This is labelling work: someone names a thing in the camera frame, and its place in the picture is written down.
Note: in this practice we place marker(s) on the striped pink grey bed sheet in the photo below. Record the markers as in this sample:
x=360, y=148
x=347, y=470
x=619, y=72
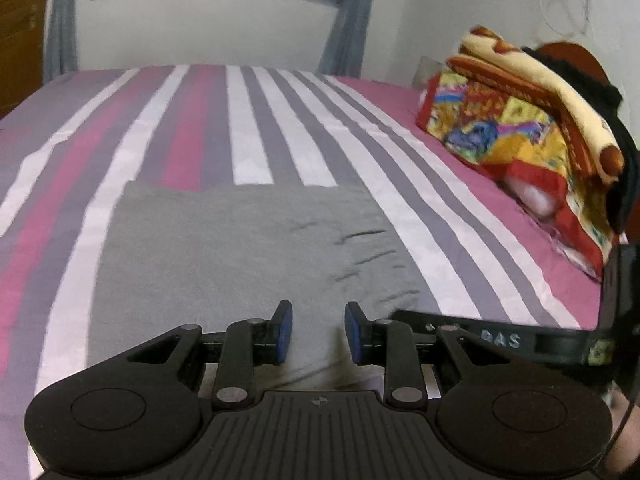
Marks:
x=250, y=125

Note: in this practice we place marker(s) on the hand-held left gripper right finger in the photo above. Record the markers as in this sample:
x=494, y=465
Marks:
x=354, y=332

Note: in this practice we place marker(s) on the brown wooden door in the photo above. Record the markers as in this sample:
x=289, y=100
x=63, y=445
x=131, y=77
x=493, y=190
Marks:
x=20, y=45

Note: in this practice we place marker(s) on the person's right forearm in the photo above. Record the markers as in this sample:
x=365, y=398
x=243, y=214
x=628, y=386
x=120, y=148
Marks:
x=627, y=440

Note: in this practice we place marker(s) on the colourful patchwork pillow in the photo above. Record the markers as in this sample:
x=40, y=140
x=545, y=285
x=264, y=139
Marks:
x=490, y=125

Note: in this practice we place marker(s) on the grey curtain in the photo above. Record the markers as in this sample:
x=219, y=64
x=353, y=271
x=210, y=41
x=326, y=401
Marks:
x=60, y=30
x=347, y=35

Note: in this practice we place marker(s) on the reddish brown headboard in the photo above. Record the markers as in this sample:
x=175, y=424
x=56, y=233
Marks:
x=575, y=57

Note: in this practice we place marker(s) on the grey pants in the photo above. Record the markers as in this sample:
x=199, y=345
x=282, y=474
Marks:
x=225, y=250

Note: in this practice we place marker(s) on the white pillow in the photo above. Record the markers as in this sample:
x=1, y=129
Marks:
x=532, y=200

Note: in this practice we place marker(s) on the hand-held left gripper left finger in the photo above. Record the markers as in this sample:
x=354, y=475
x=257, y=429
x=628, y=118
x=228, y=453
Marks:
x=283, y=332

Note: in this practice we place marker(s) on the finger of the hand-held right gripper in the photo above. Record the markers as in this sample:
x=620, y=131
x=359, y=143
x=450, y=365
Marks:
x=407, y=316

